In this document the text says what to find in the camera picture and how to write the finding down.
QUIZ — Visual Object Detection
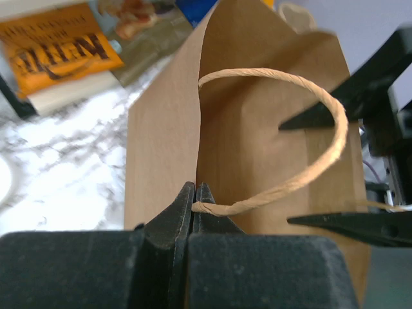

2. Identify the brown snack bag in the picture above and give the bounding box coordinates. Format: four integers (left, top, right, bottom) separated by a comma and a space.
91, 1, 192, 86

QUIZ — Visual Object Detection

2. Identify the brown paper bag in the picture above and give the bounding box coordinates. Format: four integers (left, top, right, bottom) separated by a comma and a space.
124, 1, 370, 302

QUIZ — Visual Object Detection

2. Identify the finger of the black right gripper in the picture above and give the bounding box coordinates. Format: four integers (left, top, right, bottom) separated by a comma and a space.
279, 24, 411, 131
286, 211, 411, 248

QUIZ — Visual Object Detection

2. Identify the stack of pulp cup carriers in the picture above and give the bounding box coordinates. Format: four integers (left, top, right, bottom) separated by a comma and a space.
277, 2, 317, 33

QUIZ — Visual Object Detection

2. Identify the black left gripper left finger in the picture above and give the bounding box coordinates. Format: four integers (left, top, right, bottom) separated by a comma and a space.
1, 182, 195, 308

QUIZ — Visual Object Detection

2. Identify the orange kettle chips bag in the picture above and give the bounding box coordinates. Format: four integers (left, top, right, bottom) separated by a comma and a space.
1, 3, 124, 98

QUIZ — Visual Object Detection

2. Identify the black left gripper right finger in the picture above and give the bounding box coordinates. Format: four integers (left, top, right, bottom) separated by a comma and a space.
186, 194, 358, 308

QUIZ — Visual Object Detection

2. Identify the blue doritos bag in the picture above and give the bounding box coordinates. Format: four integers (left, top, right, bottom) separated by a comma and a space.
176, 0, 217, 28

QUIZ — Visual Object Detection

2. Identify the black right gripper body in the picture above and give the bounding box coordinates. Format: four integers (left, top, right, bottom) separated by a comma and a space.
363, 76, 411, 205

